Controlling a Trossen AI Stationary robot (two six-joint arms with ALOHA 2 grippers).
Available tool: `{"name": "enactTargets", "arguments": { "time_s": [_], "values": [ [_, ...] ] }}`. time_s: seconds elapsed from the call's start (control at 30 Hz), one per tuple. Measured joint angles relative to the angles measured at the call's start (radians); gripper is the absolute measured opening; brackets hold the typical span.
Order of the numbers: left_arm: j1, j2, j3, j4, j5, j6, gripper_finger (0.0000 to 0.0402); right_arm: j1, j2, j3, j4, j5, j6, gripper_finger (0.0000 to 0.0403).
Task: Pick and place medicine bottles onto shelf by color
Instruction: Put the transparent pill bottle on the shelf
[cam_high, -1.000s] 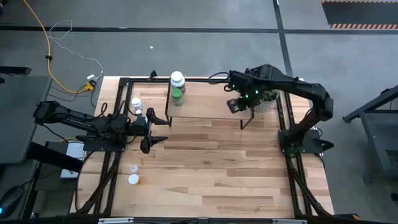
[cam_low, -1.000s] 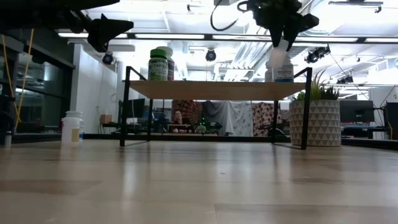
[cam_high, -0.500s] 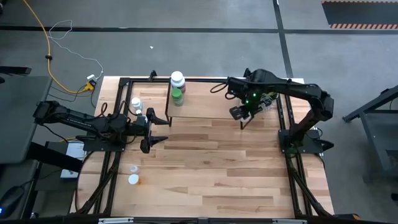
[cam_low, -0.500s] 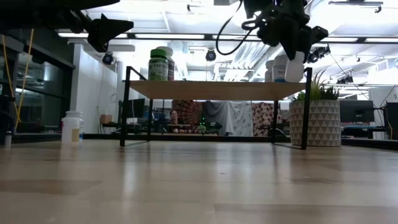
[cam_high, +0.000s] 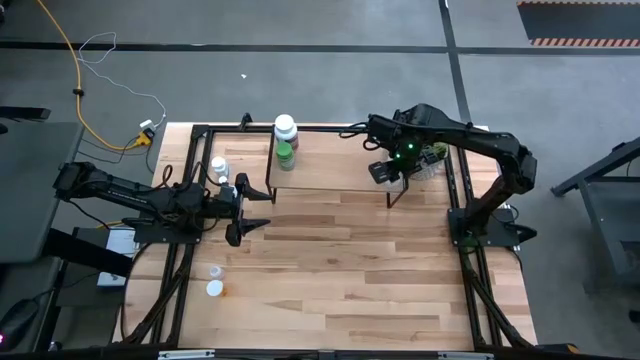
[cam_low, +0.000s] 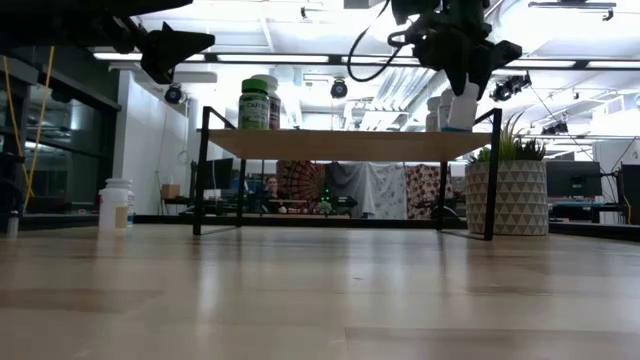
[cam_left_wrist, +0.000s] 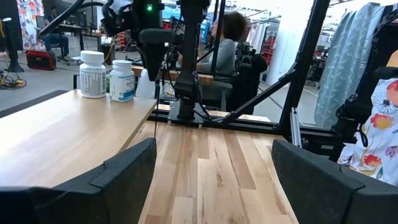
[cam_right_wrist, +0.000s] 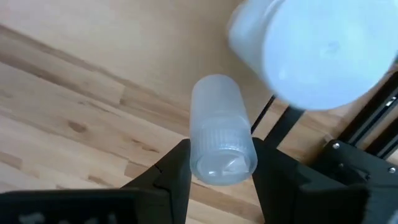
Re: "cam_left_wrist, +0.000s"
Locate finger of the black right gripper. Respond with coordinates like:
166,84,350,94
138,28,175,82

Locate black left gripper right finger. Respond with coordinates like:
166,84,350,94
271,139,398,224

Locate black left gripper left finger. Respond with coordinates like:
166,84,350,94
0,138,158,224

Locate white medicine bottle blue label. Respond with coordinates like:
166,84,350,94
109,59,136,103

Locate white bottle barcode label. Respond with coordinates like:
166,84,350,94
79,50,107,100

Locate wooden shelf black metal legs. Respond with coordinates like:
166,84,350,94
0,80,158,189

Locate seated person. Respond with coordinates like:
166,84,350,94
195,11,249,75

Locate white floral cloth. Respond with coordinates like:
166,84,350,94
337,49,398,187

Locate person at distant desk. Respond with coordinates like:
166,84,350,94
42,6,71,58

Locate black draped chair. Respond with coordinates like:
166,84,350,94
231,54,268,113

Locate red bag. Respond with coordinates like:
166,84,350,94
25,49,57,71

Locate colourful floral curtain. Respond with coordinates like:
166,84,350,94
16,0,44,50

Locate grey-blue patterned curtain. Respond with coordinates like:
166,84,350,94
313,2,386,129

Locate black floor stand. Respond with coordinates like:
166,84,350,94
2,17,25,73

